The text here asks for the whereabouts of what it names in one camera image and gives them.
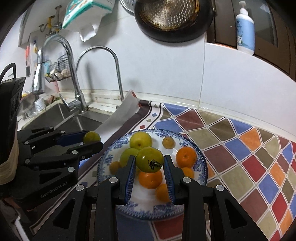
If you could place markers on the wire sink caddy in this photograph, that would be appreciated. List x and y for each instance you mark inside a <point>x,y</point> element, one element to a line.
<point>59,70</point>

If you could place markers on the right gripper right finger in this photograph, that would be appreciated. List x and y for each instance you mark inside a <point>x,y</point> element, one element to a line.
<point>185,191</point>

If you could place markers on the orange on plate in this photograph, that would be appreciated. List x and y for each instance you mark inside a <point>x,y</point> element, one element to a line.
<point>186,157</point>
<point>188,172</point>
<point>162,193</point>

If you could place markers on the small yellow-brown citrus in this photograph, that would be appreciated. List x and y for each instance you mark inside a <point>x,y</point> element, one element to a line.
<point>114,167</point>

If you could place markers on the orange on plate front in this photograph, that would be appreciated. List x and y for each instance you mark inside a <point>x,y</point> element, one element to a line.
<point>162,193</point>

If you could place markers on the small green citrus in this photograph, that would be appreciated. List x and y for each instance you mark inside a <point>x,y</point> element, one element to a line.
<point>91,137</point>

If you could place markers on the orange on plate left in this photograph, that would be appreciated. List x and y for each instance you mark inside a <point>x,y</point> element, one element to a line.
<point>188,172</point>

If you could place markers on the tissue pack on wall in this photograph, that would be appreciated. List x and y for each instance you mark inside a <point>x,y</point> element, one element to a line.
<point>84,16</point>

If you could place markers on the orange on plate top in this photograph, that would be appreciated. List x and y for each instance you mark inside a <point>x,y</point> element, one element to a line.
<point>186,157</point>

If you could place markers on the yellow apple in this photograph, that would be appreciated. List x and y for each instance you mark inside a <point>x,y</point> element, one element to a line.
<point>140,140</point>

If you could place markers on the chrome kitchen faucet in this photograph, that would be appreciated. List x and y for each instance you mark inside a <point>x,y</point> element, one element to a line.
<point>98,79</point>

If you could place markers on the large green apple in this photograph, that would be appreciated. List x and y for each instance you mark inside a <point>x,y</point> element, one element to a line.
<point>126,155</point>

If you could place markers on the black frying pan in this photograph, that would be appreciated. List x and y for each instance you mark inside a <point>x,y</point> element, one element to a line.
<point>174,21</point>

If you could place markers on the blue white soap bottle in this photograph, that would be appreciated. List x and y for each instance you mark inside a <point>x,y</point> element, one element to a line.
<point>245,31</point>

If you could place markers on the colourful diamond pattern mat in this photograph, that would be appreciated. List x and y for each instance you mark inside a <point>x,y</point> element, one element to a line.
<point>255,165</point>

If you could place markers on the steel sink basin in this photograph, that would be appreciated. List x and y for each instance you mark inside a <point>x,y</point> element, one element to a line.
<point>60,118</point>

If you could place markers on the large orange fruit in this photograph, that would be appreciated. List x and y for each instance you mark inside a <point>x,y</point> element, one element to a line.
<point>150,180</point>

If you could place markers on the green persimmon with calyx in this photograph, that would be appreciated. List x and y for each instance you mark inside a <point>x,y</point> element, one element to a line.
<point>149,160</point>

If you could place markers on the brownish green citrus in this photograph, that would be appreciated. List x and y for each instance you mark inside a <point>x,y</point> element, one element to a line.
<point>168,143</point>

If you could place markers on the blue white porcelain plate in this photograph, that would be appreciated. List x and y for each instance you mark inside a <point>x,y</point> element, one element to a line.
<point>143,203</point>

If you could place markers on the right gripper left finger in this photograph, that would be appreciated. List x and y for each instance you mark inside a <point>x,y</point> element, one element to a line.
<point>114,191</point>

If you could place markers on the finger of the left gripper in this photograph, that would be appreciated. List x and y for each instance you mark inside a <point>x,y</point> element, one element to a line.
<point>72,157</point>
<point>32,141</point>

